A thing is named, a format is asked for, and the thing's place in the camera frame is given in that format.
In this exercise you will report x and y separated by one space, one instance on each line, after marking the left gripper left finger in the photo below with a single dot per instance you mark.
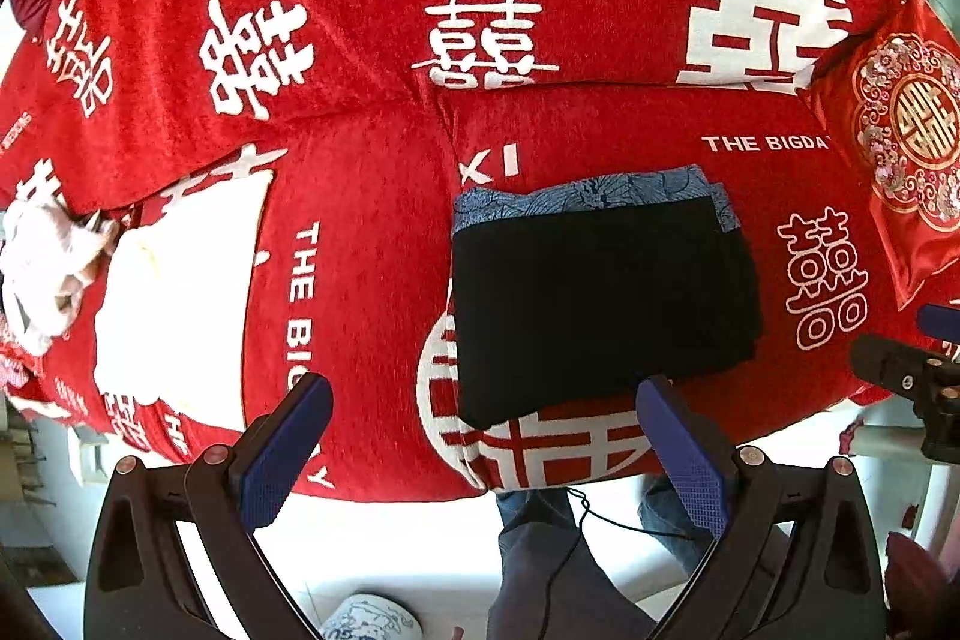
271 454

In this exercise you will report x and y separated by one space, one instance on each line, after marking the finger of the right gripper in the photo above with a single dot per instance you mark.
941 322
907 371

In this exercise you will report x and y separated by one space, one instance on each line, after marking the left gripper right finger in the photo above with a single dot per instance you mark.
695 454

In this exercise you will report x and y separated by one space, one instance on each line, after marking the black pants grey waistband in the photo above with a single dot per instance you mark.
582 290

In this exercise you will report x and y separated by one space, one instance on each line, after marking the right forearm magenta sleeve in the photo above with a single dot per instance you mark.
922 596

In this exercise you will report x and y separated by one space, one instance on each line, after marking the white patterned slipper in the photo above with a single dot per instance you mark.
368 616

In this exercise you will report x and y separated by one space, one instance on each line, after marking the person's legs blue jeans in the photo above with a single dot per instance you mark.
551 586

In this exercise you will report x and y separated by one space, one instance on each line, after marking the red embroidered satin pillow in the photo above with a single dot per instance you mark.
890 105

